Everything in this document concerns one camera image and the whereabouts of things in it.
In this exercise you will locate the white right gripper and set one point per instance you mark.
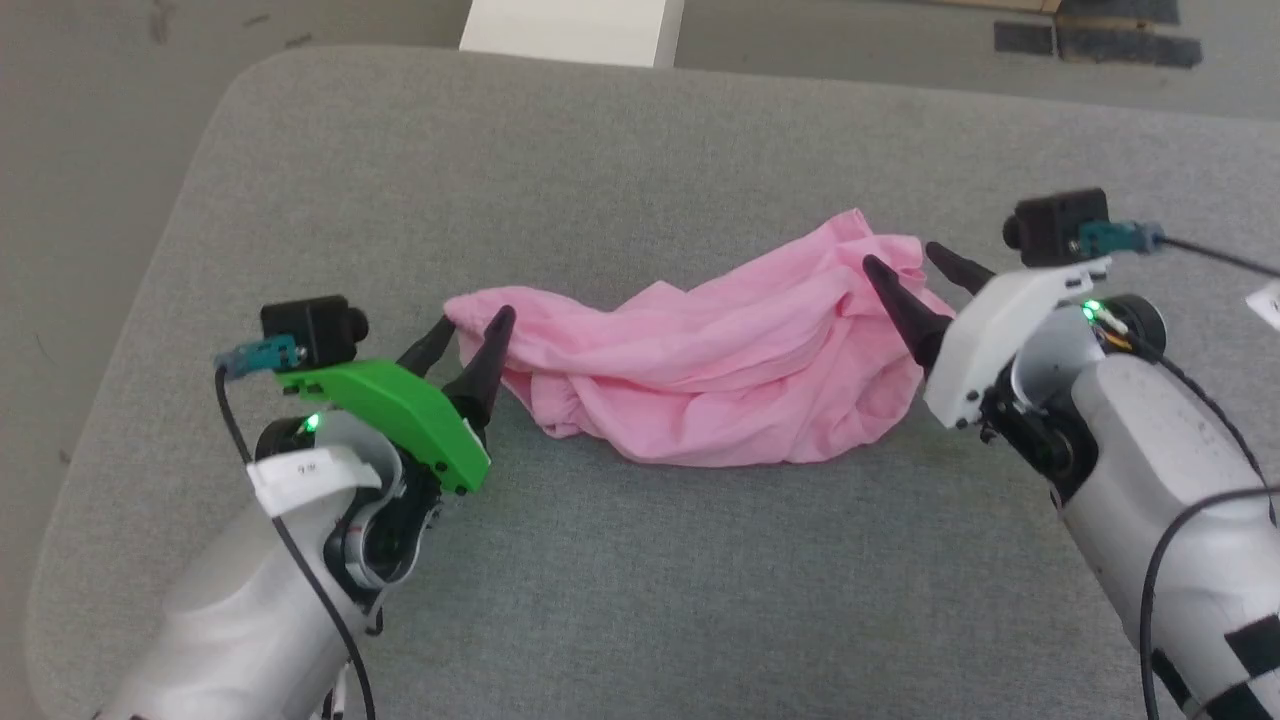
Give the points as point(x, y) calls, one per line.
point(990, 340)

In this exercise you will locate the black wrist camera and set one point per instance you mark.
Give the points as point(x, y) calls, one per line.
point(310, 330)
point(1055, 225)

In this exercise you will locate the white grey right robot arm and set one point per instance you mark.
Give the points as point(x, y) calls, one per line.
point(1150, 450)

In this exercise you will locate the white box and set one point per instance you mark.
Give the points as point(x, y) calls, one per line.
point(570, 30)

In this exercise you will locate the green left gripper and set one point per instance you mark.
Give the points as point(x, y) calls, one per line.
point(400, 405)

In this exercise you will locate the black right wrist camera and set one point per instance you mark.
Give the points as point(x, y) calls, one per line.
point(1055, 225)

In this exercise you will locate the pink garment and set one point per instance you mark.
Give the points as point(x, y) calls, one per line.
point(720, 370)

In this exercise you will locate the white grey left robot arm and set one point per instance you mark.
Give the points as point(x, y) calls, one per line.
point(230, 620)

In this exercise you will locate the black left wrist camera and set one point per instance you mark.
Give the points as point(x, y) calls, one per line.
point(310, 330)

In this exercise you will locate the white paper label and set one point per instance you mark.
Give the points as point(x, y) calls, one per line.
point(1268, 305)
point(310, 475)

